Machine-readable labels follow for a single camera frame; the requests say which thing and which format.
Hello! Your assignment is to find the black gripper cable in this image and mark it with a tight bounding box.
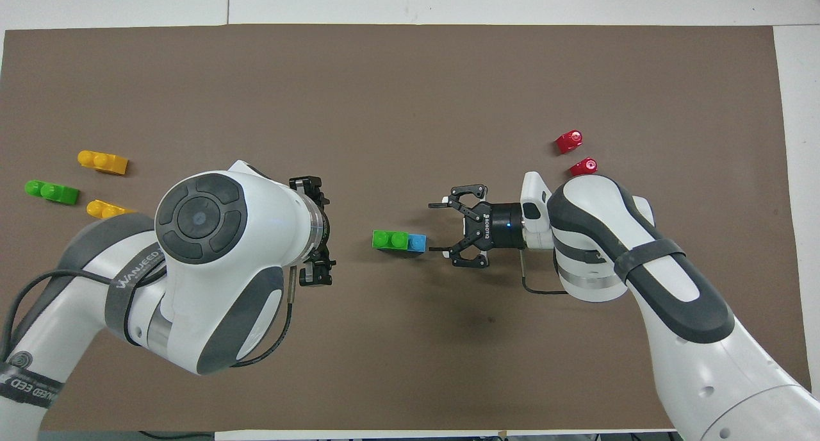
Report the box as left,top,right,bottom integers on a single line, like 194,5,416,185
0,265,299,369
520,252,570,295

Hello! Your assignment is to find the black floor cable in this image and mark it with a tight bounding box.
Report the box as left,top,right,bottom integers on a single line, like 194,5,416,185
138,430,215,441

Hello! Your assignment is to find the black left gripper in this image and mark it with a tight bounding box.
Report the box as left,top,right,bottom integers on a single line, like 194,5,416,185
288,176,337,288

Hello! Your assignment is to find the yellow two-stud block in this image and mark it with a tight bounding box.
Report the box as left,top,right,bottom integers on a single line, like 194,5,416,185
86,199,136,221
78,150,129,176

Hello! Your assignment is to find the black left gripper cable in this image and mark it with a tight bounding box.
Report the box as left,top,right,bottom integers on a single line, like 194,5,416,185
0,265,299,369

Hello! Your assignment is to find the green two-stud block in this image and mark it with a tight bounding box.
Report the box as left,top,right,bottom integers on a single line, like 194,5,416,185
372,229,409,252
24,180,80,206

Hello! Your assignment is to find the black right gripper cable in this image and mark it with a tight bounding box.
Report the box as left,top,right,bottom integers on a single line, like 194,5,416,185
520,252,570,295

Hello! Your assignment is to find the brown table mat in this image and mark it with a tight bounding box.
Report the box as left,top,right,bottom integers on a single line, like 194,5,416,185
0,24,814,432

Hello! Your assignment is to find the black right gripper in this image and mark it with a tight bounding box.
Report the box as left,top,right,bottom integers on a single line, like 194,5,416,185
428,185,527,269

